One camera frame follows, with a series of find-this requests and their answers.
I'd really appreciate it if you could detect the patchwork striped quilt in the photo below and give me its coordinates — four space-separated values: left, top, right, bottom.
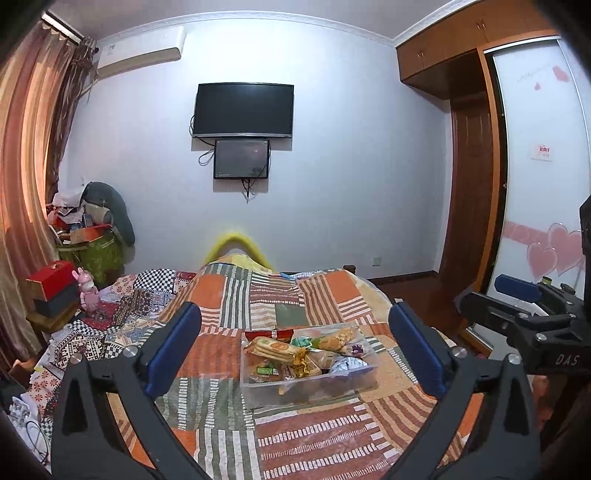
105 253 486 480

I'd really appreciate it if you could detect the red noodle snack bag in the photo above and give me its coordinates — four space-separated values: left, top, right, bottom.
245 329 294 343

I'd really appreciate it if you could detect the white air conditioner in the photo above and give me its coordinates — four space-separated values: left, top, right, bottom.
96 26 186 79

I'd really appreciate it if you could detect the red box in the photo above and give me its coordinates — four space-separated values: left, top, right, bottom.
26 260 74 301

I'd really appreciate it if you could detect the orange striped curtain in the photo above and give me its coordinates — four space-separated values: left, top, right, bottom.
1 21 96 370

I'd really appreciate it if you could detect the grey green pillow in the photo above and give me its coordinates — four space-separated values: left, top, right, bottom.
82 181 135 247

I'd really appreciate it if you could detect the checkered patterned blanket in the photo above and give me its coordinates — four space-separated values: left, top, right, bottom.
24 268 195 427

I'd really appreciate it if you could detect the bread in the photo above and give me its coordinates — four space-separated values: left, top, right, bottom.
245 336 307 365

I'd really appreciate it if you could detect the green jelly cup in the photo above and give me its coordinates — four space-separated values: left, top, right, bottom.
290 336 312 349

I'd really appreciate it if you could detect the green cardboard box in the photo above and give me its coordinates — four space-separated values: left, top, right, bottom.
57 232 124 290

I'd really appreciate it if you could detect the orange pastry clear pack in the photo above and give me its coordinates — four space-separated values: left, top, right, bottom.
247 361 286 383

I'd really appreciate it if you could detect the large wall television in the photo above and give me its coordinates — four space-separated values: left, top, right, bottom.
191 82 294 138

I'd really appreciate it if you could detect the small wall monitor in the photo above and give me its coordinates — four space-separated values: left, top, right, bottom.
213 139 270 180

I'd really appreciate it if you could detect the blue white snack bag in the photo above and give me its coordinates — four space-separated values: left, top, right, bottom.
329 356 370 375

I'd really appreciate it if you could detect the wooden wardrobe with sliding door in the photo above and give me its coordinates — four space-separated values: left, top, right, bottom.
397 1 590 294

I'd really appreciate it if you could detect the clear plastic storage bin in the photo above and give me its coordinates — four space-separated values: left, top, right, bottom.
239 324 383 408

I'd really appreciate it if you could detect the pink rabbit toy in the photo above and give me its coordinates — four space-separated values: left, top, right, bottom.
72 267 100 314

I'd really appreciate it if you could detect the brown wooden door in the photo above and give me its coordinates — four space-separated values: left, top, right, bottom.
439 95 494 297

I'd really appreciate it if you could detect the yellow snack bag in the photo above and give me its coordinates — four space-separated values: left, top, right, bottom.
291 351 322 378

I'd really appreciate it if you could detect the white power strip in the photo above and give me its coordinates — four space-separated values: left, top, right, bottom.
8 397 30 428

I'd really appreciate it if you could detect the yellow bed footboard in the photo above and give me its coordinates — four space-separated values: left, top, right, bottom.
204 231 273 273

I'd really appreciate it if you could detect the brown biscuit roll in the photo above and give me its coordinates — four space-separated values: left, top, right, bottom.
318 327 356 352

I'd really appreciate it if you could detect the dark grey box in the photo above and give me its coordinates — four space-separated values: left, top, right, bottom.
33 283 79 318

